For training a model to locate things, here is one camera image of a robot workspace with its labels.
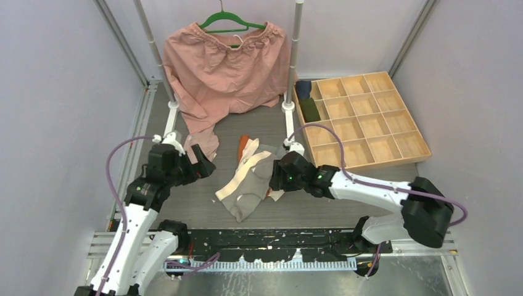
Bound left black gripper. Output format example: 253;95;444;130
167;144;215;187

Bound grey underwear cream waistband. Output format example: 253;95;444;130
239;138;261;168
215;144;286;223

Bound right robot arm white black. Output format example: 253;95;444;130
270;151;454;252

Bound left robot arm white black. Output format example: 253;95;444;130
75;144;216;295

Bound orange underwear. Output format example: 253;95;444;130
237;134;250;162

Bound dark green rolled garment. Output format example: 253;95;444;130
300;97;321;123

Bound dark blue rolled garment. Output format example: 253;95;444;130
295;80;312;101

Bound pink shorts on hanger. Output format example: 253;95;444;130
163;22;290;160

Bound wooden compartment tray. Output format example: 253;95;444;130
292;72;432;171

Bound green clothes hanger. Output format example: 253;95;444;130
199;0;267;49

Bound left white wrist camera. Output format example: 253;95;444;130
152;131;186;156

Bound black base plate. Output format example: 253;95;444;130
171;228;375;263

